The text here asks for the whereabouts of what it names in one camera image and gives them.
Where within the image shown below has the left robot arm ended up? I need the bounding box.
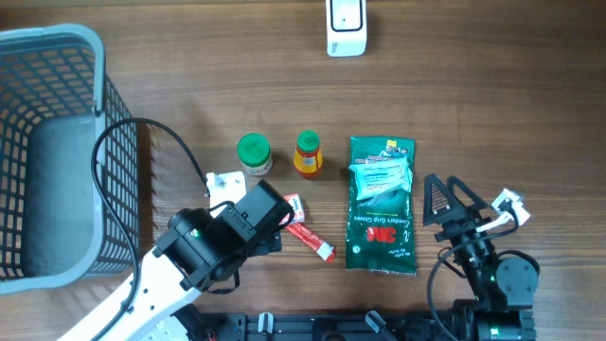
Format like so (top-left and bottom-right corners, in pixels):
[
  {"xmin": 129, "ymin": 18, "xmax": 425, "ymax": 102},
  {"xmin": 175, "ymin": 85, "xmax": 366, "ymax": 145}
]
[{"xmin": 63, "ymin": 180, "xmax": 294, "ymax": 340}]

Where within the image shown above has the teal wet wipes packet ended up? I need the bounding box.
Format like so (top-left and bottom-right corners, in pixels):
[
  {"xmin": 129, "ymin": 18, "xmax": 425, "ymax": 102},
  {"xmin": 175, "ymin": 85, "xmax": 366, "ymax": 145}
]
[{"xmin": 348, "ymin": 157, "xmax": 412, "ymax": 201}]

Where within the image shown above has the grey plastic mesh basket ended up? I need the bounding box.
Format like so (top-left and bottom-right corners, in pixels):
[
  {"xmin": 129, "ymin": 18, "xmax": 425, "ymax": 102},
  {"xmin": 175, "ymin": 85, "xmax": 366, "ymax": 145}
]
[{"xmin": 1, "ymin": 24, "xmax": 139, "ymax": 295}]

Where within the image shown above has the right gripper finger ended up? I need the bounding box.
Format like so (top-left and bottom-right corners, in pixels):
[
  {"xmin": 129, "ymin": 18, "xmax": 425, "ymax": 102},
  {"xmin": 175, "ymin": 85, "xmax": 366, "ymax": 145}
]
[
  {"xmin": 447, "ymin": 175, "xmax": 488, "ymax": 221},
  {"xmin": 423, "ymin": 173, "xmax": 462, "ymax": 225}
]

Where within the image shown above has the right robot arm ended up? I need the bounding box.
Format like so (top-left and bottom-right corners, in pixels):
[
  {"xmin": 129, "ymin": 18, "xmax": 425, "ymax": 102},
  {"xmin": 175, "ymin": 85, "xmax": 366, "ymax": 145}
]
[{"xmin": 423, "ymin": 174, "xmax": 541, "ymax": 340}]

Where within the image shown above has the red sauce bottle green cap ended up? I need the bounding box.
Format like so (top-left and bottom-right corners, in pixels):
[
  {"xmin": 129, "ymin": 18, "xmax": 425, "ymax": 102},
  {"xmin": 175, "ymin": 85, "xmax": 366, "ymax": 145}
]
[{"xmin": 294, "ymin": 130, "xmax": 324, "ymax": 179}]

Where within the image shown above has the green 3M gloves packet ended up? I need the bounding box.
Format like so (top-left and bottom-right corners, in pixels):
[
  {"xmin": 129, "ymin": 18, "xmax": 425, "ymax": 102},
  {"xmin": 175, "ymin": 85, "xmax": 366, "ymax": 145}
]
[{"xmin": 346, "ymin": 136, "xmax": 417, "ymax": 276}]

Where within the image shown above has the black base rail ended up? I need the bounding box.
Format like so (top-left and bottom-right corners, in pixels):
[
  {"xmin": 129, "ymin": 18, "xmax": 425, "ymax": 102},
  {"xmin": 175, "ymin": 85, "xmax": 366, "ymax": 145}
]
[{"xmin": 174, "ymin": 310, "xmax": 538, "ymax": 341}]

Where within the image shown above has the green lid spice jar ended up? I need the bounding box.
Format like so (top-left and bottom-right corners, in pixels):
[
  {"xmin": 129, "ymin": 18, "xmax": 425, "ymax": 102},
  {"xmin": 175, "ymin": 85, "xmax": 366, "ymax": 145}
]
[{"xmin": 237, "ymin": 133, "xmax": 273, "ymax": 176}]

